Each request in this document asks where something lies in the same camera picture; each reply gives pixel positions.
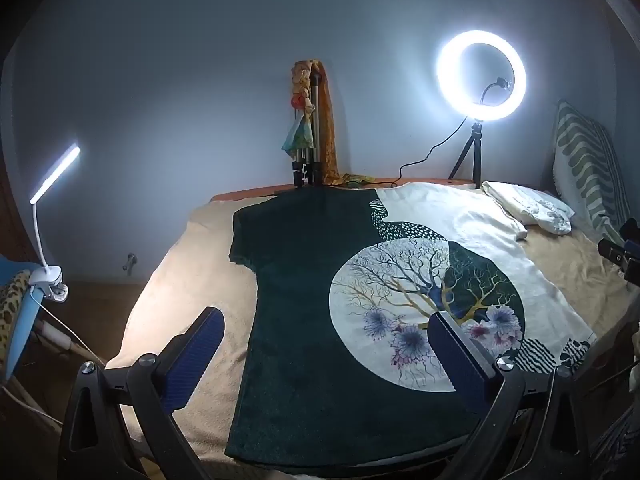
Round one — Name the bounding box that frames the white ring light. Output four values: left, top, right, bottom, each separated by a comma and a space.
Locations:
436, 30, 527, 123

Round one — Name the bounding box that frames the orange patterned bedsheet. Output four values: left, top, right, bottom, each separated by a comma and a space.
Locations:
209, 177, 476, 203

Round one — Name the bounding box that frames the black ring light tripod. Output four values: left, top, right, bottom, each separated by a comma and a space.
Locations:
448, 119, 486, 191

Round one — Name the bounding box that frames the folded tripod with colourful scarf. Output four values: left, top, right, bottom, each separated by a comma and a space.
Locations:
281, 59, 376, 189

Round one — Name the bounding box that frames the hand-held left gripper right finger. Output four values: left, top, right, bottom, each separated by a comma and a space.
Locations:
427, 311, 598, 480

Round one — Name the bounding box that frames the green and white printed t-shirt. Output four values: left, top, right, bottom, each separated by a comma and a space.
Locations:
224, 185, 598, 478

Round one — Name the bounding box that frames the beige blanket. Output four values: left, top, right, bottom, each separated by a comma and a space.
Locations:
105, 180, 640, 480

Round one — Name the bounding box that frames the black ring light cable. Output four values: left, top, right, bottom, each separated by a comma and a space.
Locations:
345, 115, 473, 189

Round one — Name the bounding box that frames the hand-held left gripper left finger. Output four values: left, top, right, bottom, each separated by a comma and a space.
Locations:
57, 306, 226, 480

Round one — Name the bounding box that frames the brown wooden door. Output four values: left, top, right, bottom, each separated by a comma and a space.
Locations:
0, 160, 32, 263

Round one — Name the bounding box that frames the white clip desk lamp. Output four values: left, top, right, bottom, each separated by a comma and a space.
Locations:
27, 144, 81, 304

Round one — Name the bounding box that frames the black gooseneck phone holder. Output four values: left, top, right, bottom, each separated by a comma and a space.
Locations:
480, 77, 514, 121

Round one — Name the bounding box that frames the leopard print cloth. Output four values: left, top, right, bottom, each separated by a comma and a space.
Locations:
0, 270, 32, 361

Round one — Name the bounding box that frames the folded white cloth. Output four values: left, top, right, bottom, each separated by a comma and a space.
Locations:
482, 180, 576, 235

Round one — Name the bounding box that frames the green striped pillow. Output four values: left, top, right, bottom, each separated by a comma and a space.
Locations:
551, 100, 634, 247

